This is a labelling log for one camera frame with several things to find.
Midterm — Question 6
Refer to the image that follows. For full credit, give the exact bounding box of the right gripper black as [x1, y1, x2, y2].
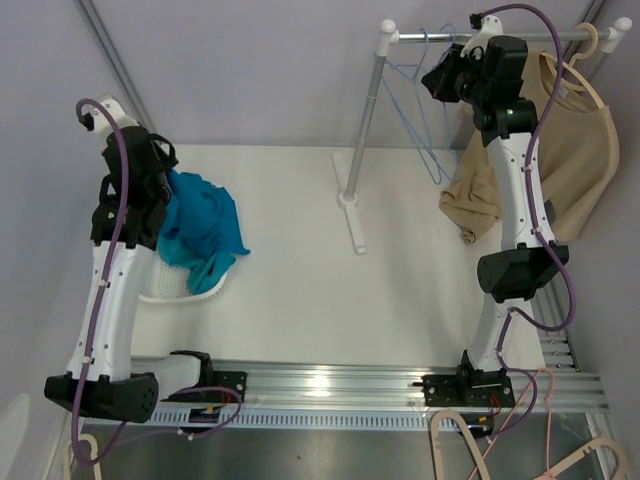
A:
[421, 44, 489, 108]

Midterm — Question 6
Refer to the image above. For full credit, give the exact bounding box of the light blue wire hanger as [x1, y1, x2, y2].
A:
[381, 23, 458, 186]

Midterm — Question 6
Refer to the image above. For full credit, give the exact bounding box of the blue t shirt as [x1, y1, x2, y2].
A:
[158, 170, 250, 256]

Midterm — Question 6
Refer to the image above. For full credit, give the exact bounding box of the beige wooden hanger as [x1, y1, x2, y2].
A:
[540, 22, 616, 110]

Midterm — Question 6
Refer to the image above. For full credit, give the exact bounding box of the beige t shirt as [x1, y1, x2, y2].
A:
[438, 49, 621, 246]

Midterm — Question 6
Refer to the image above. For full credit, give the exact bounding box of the teal t shirt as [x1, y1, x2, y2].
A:
[158, 239, 236, 295]

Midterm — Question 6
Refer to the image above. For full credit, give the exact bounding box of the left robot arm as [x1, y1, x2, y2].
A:
[44, 125, 216, 423]

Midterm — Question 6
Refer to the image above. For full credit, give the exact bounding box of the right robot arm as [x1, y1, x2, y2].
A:
[420, 34, 569, 406]

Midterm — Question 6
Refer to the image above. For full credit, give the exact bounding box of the beige hanger on floor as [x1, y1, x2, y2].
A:
[429, 408, 496, 480]

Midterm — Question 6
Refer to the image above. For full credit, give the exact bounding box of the clothes rack metal white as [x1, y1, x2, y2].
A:
[333, 10, 633, 255]

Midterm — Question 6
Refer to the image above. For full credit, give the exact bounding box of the white plastic basket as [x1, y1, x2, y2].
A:
[139, 253, 228, 305]

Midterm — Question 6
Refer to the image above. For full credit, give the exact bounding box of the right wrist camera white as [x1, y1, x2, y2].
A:
[460, 15, 503, 60]

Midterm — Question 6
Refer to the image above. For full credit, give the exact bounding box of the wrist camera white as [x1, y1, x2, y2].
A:
[75, 95, 140, 140]
[460, 15, 503, 60]

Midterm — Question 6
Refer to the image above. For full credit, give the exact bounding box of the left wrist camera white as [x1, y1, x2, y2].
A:
[75, 95, 140, 140]

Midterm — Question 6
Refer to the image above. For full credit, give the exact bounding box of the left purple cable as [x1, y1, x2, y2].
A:
[70, 98, 136, 466]

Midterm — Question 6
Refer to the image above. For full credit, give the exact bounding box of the left black mount plate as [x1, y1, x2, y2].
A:
[208, 370, 248, 404]

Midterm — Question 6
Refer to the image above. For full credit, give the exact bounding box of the black mount plate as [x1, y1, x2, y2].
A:
[411, 370, 516, 408]
[208, 370, 248, 404]

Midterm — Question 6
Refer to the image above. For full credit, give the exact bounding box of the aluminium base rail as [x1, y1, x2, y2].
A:
[146, 335, 609, 431]

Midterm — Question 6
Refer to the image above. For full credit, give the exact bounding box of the right black mount plate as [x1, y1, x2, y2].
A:
[411, 370, 516, 408]

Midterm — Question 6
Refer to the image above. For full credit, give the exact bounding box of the pink cable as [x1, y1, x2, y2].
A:
[467, 368, 559, 480]

